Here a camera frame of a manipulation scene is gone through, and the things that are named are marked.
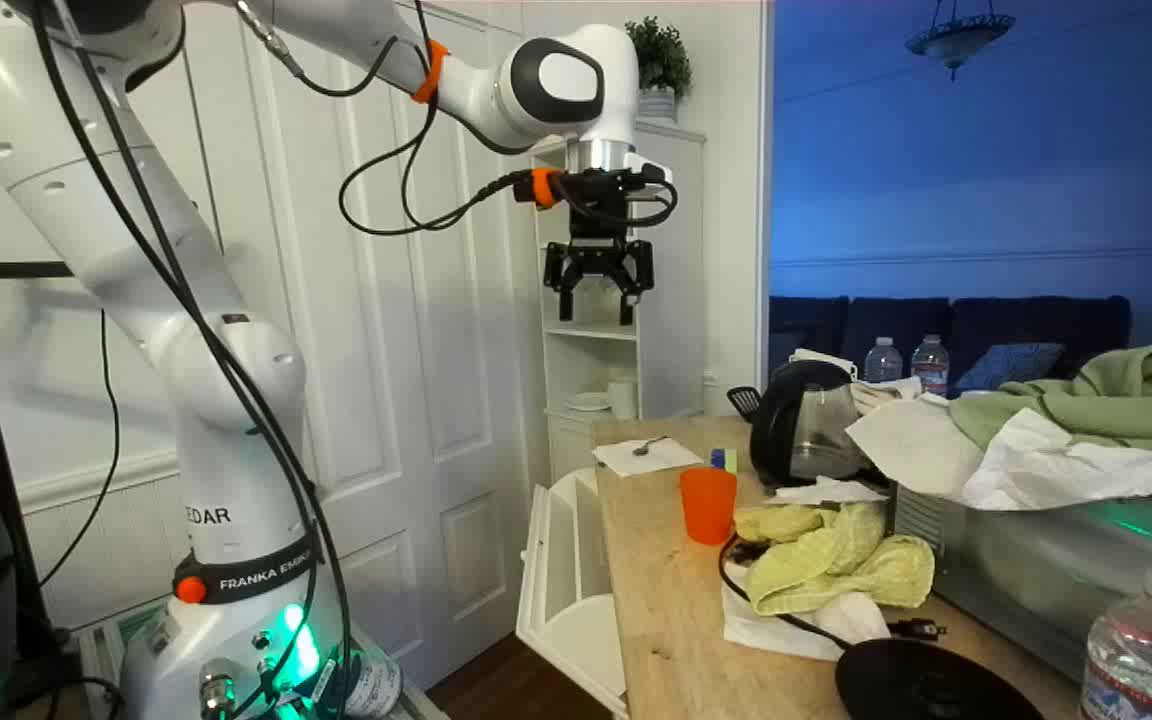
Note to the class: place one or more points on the wooden-top kitchen island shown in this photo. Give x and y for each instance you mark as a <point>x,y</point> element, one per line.
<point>663,614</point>

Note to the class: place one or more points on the white open shelf unit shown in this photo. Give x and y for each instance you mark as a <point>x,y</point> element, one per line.
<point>663,344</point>

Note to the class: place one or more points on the white cloth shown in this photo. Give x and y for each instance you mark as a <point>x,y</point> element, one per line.
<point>1028,466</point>

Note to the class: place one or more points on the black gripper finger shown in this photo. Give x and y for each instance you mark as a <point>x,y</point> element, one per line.
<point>640,281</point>
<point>559,281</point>

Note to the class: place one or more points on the hanging ceiling lamp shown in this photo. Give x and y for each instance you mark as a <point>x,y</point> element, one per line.
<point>961,30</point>

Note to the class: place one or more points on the black round disc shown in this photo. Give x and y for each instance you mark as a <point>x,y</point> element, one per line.
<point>931,683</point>

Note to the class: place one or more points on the stacked white dishes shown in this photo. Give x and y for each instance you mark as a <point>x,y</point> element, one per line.
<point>605,401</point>

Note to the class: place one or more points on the potted green plant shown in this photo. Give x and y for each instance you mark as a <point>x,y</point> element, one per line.
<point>663,60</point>

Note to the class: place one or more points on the yellow-green towel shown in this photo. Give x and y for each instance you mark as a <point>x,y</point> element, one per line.
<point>830,552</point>

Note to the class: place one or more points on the white panelled double door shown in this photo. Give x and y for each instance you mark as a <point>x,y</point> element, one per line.
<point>400,374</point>

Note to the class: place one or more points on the orange plastic cup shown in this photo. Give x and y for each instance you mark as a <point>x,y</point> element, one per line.
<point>708,504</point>

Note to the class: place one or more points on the light blue sofa pillow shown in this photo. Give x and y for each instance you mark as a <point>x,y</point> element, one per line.
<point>1004,365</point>

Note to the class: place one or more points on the white paper napkin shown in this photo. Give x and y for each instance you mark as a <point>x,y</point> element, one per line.
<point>640,463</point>

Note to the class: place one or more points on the black phone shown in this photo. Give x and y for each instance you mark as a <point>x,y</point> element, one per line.
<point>745,401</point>

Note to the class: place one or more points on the glass tank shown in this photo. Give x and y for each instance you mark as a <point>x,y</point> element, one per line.
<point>1043,566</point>

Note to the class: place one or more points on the clear water bottle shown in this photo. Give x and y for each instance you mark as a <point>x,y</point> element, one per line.
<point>931,362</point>
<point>880,362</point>

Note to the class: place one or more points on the green blanket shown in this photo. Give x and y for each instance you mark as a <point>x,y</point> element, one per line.
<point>1138,392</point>

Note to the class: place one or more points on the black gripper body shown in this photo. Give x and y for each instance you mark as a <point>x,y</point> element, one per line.
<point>599,212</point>

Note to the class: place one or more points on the small blue object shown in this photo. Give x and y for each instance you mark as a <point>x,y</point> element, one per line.
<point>723,459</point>

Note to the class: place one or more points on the black electric kettle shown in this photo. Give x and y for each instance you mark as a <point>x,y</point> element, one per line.
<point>798,420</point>

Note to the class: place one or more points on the dark blue sofa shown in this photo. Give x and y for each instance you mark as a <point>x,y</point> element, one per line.
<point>1081,325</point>

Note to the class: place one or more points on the white open drawer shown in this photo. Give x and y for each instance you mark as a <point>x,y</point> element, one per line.
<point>562,585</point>

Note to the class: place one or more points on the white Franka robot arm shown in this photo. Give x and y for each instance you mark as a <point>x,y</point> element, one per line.
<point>99,203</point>

